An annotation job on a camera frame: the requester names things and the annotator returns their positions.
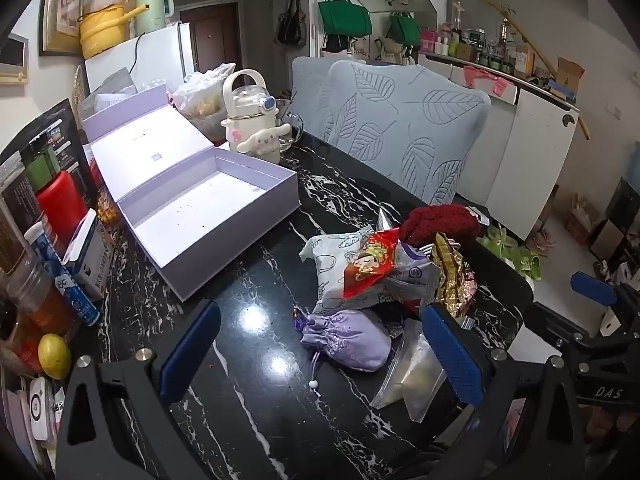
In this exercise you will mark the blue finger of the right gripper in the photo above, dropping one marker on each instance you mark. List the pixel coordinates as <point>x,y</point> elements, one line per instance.
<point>593,289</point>

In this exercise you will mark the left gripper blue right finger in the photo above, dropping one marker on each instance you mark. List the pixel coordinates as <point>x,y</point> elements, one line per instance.
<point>447,339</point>

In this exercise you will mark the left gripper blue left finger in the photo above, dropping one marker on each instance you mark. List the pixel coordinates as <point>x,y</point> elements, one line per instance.
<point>181,354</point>

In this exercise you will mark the clear plastic zip bag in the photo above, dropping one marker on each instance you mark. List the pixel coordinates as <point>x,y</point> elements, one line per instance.
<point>414,375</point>

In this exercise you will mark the gold patterned snack packet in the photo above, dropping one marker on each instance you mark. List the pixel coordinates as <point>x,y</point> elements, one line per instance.
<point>456,286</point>

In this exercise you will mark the silver purple foil packet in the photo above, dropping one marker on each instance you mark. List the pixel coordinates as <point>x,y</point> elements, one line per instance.
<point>414,278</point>

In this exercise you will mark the lavender drawstring pouch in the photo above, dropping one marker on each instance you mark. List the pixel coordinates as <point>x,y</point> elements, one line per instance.
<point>356,339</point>

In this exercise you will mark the red cartoon snack packet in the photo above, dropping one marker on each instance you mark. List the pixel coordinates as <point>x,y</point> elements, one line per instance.
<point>374,260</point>

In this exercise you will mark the dark red fluffy yarn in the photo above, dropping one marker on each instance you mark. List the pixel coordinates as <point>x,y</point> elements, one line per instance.
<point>451,220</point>

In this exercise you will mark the yellow lemon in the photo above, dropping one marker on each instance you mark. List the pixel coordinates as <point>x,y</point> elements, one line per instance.
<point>54,356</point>

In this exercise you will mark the white blue medicine box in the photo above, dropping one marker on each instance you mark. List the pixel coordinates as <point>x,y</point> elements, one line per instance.
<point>89,256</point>

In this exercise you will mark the orange contents plastic jar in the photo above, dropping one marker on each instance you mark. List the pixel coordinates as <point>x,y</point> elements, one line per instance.
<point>32,290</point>

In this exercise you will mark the open lavender gift box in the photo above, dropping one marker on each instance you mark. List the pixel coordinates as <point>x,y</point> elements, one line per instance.
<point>191,206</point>

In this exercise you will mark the blue tablet tube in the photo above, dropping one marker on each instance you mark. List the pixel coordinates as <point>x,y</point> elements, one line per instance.
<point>63,281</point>

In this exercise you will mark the red lidded bottle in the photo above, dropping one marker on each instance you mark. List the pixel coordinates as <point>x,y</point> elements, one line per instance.
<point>62,203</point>

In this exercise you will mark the cardboard box on counter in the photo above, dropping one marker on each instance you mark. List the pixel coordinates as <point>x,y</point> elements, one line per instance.
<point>569,74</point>

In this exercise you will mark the front blue leaf cushion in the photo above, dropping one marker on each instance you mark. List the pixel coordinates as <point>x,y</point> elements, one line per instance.
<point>408,123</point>

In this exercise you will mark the blue leaf cushion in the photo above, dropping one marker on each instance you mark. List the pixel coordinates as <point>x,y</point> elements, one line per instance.
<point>310,90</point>
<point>408,123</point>

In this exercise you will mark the cream cinnamoroll water bottle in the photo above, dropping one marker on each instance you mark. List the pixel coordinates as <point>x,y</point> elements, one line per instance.
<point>252,126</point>

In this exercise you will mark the white plastic food bag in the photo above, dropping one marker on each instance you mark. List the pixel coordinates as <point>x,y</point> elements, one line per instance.
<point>199,99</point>

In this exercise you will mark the clear glass mug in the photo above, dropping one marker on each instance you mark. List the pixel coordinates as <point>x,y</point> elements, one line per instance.
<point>295,132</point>

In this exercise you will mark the white mini fridge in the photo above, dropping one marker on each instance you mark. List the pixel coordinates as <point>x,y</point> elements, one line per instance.
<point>165,54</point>

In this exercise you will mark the lower green tote bag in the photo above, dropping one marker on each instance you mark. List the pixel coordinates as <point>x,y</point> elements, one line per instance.
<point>404,29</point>

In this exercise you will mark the rear blue leaf cushion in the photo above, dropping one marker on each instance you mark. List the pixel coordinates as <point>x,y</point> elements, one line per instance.
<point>310,90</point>

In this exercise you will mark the dark brown door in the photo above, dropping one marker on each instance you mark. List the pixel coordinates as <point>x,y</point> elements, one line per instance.
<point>215,35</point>

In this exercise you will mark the yellow enamel pot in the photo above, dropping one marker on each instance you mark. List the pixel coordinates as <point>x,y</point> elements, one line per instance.
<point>101,30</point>

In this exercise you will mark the dark hanging handbag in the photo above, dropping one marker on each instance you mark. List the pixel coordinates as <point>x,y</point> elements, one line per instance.
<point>291,30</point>

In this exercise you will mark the light green electric kettle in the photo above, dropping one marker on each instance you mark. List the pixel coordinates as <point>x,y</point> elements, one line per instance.
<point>154,17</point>

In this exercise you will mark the large green tote bag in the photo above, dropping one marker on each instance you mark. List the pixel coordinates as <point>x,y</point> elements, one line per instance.
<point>344,18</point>

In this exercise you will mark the gold framed picture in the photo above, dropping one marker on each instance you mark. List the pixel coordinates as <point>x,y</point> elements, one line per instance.
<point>59,27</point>

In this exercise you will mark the wall intercom panel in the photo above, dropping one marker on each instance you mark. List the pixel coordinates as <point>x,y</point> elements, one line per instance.
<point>14,60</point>

